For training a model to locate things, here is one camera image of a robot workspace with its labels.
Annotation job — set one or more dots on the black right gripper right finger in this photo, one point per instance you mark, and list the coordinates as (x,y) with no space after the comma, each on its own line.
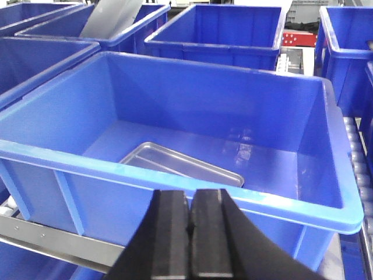
(225,244)

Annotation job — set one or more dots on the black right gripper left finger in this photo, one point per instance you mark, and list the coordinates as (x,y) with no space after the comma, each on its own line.
(159,247)

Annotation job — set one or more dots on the small silver tray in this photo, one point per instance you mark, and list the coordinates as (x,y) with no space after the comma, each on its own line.
(149,155)

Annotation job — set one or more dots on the target blue plastic box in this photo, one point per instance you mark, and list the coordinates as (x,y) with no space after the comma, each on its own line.
(61,148)

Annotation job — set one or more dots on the white roller track beside box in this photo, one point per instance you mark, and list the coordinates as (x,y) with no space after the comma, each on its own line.
(9,207)

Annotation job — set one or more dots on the grey tray leaning in bin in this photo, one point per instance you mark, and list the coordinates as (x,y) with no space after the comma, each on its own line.
(109,18)

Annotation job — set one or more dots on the lower shelf left blue bin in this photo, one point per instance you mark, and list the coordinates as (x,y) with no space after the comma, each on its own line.
(18,263)

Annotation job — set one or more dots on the right side roller track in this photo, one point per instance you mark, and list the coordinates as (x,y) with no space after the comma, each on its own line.
(363,177)

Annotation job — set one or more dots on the blue bin behind target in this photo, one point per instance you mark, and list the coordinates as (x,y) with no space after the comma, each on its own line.
(241,36)

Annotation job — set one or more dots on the blue bin left neighbour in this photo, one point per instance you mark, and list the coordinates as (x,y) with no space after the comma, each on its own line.
(27,63)

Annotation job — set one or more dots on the blue bin far right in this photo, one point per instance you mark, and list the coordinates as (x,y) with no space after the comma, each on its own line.
(342,53)

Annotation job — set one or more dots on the blue bin far back left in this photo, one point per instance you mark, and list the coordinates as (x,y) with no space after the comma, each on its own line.
(22,15)

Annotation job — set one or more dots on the steel front shelf rail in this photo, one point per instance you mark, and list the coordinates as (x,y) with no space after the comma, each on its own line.
(84,251)

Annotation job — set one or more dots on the red bolted bracket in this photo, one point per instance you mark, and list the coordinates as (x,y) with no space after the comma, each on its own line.
(297,39)

